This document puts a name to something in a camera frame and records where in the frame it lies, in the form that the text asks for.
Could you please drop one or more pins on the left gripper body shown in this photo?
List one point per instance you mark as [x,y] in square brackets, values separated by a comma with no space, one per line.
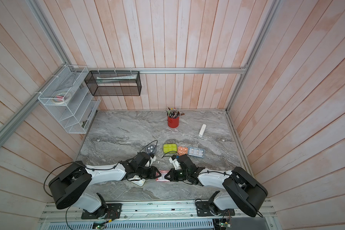
[146,173]

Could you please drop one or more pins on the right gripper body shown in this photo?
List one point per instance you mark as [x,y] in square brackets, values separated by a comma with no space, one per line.
[180,175]

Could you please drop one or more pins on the red pillbox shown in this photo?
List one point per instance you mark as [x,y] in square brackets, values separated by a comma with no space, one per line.
[162,177]

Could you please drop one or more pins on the orange pillbox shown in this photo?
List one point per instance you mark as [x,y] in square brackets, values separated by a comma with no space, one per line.
[182,150]

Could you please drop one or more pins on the green lid white pillbox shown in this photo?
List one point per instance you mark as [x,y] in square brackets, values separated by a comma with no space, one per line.
[169,148]

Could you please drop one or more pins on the blue pillbox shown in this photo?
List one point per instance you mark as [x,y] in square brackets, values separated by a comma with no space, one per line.
[196,152]

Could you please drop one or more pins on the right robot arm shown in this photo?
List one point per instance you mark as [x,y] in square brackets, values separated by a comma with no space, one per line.
[240,189]

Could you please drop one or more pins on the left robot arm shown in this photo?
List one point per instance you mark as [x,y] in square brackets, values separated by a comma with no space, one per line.
[68,188]

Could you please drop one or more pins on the yellow lid white pillbox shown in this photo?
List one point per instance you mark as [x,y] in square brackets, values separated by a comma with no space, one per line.
[138,182]

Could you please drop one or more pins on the white rectangular device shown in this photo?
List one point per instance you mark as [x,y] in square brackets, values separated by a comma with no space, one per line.
[202,130]

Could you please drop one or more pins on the red pen cup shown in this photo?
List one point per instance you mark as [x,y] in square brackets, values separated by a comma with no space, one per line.
[173,122]

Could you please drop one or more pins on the black mesh basket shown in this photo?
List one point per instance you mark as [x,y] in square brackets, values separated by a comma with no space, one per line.
[114,83]

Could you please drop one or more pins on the tape roll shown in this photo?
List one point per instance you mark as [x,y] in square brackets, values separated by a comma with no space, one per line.
[61,98]

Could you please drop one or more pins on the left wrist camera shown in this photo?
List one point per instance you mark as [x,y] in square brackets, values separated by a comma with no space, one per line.
[151,160]

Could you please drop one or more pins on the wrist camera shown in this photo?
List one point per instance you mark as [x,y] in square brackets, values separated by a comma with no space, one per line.
[173,160]
[151,160]

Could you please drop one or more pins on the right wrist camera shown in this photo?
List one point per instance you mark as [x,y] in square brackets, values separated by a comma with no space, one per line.
[173,160]

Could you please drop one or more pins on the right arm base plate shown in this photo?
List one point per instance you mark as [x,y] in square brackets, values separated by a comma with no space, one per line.
[206,208]

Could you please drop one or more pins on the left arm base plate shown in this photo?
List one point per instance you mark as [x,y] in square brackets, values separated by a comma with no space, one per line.
[108,211]

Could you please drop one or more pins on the white wire shelf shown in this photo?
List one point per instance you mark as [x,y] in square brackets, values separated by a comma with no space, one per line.
[77,114]

